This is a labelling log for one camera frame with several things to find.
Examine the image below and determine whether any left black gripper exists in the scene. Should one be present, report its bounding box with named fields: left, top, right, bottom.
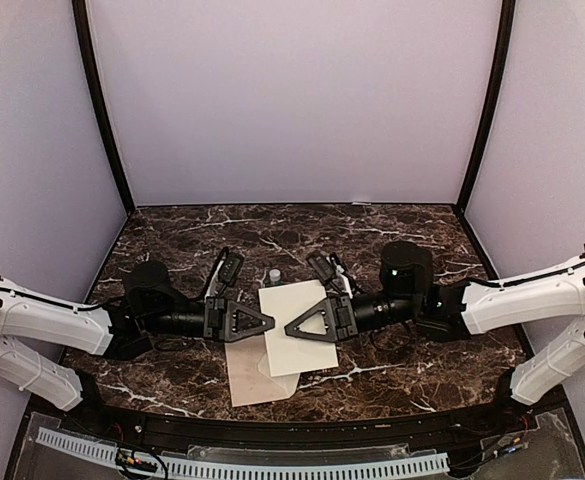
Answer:
left=142, top=296, right=275, bottom=344

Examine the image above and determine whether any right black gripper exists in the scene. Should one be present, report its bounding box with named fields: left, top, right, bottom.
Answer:
left=284, top=289, right=420, bottom=344

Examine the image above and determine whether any cream letter paper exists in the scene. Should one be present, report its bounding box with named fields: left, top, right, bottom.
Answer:
left=257, top=278, right=340, bottom=379

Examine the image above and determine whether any beige paper envelope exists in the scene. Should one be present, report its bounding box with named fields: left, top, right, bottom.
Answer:
left=225, top=336, right=300, bottom=407

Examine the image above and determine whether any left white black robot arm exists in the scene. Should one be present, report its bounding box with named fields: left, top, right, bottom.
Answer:
left=0, top=260, right=275, bottom=436

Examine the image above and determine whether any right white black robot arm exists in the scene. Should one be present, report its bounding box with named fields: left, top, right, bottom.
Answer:
left=284, top=241, right=585, bottom=434

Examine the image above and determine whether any white green glue stick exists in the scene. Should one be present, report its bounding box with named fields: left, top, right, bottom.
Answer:
left=269, top=269, right=282, bottom=286

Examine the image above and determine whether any black curved front rail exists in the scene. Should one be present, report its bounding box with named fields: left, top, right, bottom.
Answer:
left=31, top=387, right=568, bottom=454

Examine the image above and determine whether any small circuit board with wires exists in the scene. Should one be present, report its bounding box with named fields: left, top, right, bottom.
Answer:
left=115, top=449, right=158, bottom=474

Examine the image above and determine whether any white slotted cable duct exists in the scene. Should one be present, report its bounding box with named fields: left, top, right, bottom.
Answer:
left=35, top=427, right=450, bottom=479

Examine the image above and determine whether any left black frame post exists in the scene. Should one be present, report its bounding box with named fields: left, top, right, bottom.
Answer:
left=71, top=0, right=136, bottom=216

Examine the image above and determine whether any black frame post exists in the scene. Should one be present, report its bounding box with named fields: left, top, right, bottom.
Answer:
left=454, top=0, right=516, bottom=217
left=71, top=0, right=136, bottom=216

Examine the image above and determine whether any right black frame post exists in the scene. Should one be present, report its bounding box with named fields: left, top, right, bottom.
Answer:
left=454, top=0, right=516, bottom=217

